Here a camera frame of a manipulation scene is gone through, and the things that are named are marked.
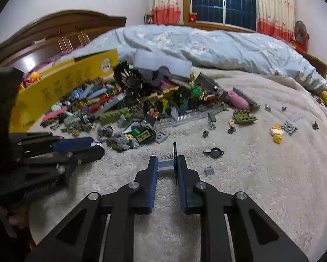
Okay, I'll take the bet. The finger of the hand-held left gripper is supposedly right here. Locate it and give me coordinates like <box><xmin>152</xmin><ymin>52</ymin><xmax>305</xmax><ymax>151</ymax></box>
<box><xmin>9</xmin><ymin>132</ymin><xmax>98</xmax><ymax>155</ymax></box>
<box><xmin>13</xmin><ymin>145</ymin><xmax>105</xmax><ymax>189</ymax></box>

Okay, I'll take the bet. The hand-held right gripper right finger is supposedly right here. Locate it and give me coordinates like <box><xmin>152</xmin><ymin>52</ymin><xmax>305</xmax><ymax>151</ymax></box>
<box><xmin>176</xmin><ymin>155</ymin><xmax>310</xmax><ymax>262</ymax></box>

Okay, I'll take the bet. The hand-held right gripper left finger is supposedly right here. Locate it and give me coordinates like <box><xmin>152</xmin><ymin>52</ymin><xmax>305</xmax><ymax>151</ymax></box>
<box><xmin>24</xmin><ymin>155</ymin><xmax>159</xmax><ymax>262</ymax></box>

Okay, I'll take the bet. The grey brick with black rod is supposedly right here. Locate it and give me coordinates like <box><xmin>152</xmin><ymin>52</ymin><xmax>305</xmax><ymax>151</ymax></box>
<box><xmin>157</xmin><ymin>142</ymin><xmax>178</xmax><ymax>185</ymax></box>

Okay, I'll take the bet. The yellow cardboard box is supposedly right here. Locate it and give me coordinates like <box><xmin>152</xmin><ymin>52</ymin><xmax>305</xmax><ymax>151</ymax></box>
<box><xmin>9</xmin><ymin>48</ymin><xmax>119</xmax><ymax>133</ymax></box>

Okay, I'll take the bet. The pile of mixed toy bricks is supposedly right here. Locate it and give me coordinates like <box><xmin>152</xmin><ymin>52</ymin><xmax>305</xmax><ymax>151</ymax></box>
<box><xmin>41</xmin><ymin>61</ymin><xmax>262</xmax><ymax>152</ymax></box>

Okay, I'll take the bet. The pink long brick plate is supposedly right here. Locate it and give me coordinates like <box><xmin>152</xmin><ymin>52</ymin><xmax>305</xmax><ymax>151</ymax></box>
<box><xmin>42</xmin><ymin>106</ymin><xmax>68</xmax><ymax>122</ymax></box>

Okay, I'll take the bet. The black toy frying pan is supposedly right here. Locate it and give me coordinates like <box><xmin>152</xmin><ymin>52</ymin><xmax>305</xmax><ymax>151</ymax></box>
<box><xmin>203</xmin><ymin>147</ymin><xmax>224</xmax><ymax>158</ymax></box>

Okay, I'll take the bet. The orange red toy brick heap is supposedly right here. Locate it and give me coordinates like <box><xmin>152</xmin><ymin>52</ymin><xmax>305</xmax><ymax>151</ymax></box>
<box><xmin>19</xmin><ymin>71</ymin><xmax>41</xmax><ymax>90</ymax></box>

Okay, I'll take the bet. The purple pillow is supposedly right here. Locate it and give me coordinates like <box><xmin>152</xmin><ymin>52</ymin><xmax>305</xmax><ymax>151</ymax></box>
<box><xmin>30</xmin><ymin>49</ymin><xmax>79</xmax><ymax>69</ymax></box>

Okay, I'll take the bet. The beige fleece blanket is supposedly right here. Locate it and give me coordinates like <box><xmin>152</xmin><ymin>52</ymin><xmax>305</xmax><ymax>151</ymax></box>
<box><xmin>30</xmin><ymin>65</ymin><xmax>327</xmax><ymax>262</ymax></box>

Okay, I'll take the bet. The olive green brick plate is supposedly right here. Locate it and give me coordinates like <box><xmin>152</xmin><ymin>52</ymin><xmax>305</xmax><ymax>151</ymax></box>
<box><xmin>233</xmin><ymin>109</ymin><xmax>258</xmax><ymax>124</ymax></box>

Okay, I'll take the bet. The brown wooden headboard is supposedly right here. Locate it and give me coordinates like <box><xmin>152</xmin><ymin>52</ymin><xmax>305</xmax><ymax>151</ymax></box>
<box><xmin>0</xmin><ymin>9</ymin><xmax>127</xmax><ymax>67</ymax></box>

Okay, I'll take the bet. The pink toy pig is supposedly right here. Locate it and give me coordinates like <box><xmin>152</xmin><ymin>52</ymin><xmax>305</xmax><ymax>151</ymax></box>
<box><xmin>226</xmin><ymin>90</ymin><xmax>251</xmax><ymax>111</ymax></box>

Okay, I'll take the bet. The yellow white toy piece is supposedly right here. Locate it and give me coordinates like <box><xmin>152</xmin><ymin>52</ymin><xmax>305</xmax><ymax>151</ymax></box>
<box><xmin>271</xmin><ymin>125</ymin><xmax>285</xmax><ymax>144</ymax></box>

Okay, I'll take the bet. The pale grey block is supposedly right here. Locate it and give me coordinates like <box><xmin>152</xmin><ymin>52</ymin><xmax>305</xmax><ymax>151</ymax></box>
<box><xmin>133</xmin><ymin>50</ymin><xmax>192</xmax><ymax>79</ymax></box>

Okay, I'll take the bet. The dark grey flat plate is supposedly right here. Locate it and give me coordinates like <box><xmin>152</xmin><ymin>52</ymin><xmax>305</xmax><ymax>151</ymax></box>
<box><xmin>281</xmin><ymin>121</ymin><xmax>298</xmax><ymax>136</ymax></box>

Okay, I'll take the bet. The light blue floral quilt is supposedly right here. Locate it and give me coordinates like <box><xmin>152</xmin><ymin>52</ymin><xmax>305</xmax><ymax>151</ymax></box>
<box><xmin>90</xmin><ymin>24</ymin><xmax>327</xmax><ymax>96</ymax></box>

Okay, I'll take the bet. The cream and red curtain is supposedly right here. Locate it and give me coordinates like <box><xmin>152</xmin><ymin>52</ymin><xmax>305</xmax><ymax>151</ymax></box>
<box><xmin>152</xmin><ymin>0</ymin><xmax>181</xmax><ymax>25</ymax></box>
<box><xmin>254</xmin><ymin>0</ymin><xmax>296</xmax><ymax>40</ymax></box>

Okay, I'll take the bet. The wooden bed footboard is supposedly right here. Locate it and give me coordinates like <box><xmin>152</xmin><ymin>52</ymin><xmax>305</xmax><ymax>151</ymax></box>
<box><xmin>297</xmin><ymin>48</ymin><xmax>327</xmax><ymax>79</ymax></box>

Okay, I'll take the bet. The wooden framed window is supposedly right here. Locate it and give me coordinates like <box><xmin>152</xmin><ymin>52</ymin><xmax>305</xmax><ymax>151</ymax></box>
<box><xmin>183</xmin><ymin>0</ymin><xmax>258</xmax><ymax>32</ymax></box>

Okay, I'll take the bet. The red standing fan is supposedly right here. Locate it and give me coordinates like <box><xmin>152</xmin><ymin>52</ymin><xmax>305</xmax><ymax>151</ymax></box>
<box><xmin>290</xmin><ymin>20</ymin><xmax>310</xmax><ymax>51</ymax></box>

